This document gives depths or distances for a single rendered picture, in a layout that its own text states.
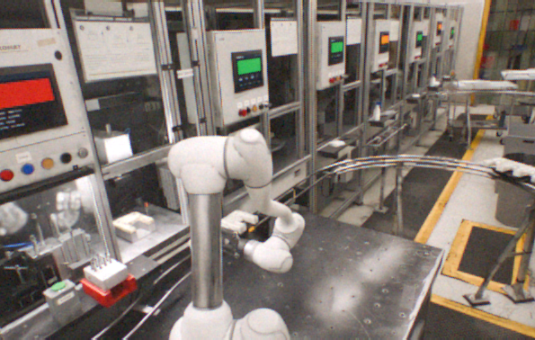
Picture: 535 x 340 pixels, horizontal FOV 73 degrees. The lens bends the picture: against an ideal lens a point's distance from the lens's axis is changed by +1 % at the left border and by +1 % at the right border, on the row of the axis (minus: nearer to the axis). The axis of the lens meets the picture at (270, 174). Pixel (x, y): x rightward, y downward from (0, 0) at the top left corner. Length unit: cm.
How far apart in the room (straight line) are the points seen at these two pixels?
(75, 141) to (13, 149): 19
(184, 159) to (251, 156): 21
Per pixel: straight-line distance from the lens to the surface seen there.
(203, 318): 123
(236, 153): 108
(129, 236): 180
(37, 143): 138
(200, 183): 111
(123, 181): 178
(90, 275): 150
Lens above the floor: 179
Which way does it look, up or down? 22 degrees down
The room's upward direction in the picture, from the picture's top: 3 degrees counter-clockwise
